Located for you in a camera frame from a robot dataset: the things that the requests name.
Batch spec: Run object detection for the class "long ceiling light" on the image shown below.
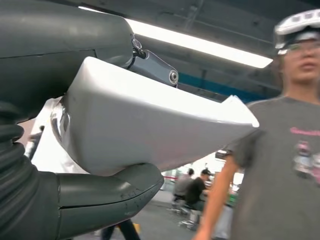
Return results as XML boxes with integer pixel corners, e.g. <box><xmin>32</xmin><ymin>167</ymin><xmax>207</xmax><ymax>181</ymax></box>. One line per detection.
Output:
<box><xmin>78</xmin><ymin>5</ymin><xmax>274</xmax><ymax>69</ymax></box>

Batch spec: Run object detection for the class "white VR headset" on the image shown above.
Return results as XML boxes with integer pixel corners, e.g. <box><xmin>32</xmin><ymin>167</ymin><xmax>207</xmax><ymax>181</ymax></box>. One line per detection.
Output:
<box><xmin>272</xmin><ymin>8</ymin><xmax>320</xmax><ymax>56</ymax></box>

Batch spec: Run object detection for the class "person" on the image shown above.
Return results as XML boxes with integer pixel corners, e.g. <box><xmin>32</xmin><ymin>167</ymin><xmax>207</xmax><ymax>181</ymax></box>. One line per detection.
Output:
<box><xmin>185</xmin><ymin>168</ymin><xmax>213</xmax><ymax>213</ymax></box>
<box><xmin>192</xmin><ymin>33</ymin><xmax>320</xmax><ymax>240</ymax></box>
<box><xmin>100</xmin><ymin>218</ymin><xmax>141</xmax><ymax>240</ymax></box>
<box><xmin>172</xmin><ymin>168</ymin><xmax>195</xmax><ymax>208</ymax></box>

